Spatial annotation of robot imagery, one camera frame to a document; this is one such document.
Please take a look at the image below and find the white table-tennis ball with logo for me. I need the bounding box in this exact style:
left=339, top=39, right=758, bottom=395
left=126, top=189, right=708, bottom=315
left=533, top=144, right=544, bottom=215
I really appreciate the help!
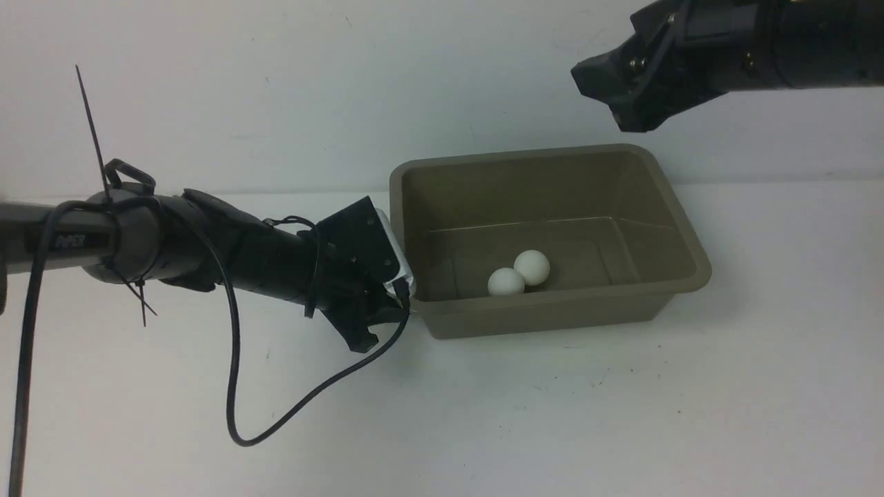
left=487, top=267, right=526, bottom=296

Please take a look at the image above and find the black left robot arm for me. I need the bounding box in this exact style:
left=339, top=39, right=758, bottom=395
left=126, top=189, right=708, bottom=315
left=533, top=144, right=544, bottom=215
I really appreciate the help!
left=46, top=159, right=406, bottom=353

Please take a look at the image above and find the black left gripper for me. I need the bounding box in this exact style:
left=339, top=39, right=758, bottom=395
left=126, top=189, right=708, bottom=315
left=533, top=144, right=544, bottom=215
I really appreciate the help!
left=305, top=235, right=410, bottom=353

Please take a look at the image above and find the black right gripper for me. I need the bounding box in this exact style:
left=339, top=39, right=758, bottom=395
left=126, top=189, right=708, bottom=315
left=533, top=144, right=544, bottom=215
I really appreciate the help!
left=570, top=1, right=733, bottom=133

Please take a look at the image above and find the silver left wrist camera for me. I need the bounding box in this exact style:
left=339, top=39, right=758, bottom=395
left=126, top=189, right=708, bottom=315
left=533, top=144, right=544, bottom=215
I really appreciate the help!
left=316, top=195, right=416, bottom=299

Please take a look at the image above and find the black left camera cable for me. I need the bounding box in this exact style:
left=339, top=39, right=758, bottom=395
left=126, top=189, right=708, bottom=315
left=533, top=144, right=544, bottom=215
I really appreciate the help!
left=7, top=200, right=413, bottom=497

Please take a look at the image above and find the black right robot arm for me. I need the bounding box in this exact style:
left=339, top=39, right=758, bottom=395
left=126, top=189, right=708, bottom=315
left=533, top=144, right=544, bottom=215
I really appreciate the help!
left=570, top=1, right=883, bottom=133

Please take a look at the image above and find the brown plastic bin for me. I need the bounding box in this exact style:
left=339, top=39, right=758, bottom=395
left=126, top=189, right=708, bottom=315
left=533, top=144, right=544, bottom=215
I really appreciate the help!
left=389, top=144, right=711, bottom=340

